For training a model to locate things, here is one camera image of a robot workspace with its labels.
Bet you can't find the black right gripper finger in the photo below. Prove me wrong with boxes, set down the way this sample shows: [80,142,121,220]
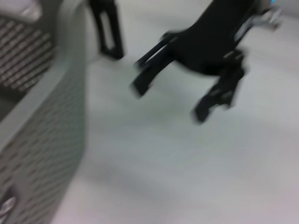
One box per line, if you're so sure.
[192,66,246,124]
[129,35,178,98]

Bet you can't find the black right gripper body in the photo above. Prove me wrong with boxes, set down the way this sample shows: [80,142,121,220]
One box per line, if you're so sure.
[163,0,257,76]

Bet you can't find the grey perforated storage basket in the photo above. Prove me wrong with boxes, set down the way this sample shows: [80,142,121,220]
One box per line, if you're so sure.
[0,0,91,224]

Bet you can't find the glass carafe black lid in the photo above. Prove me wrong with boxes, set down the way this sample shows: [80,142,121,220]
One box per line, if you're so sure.
[88,0,124,60]

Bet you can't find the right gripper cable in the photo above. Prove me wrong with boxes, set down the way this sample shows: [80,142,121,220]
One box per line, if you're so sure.
[242,6,285,31]

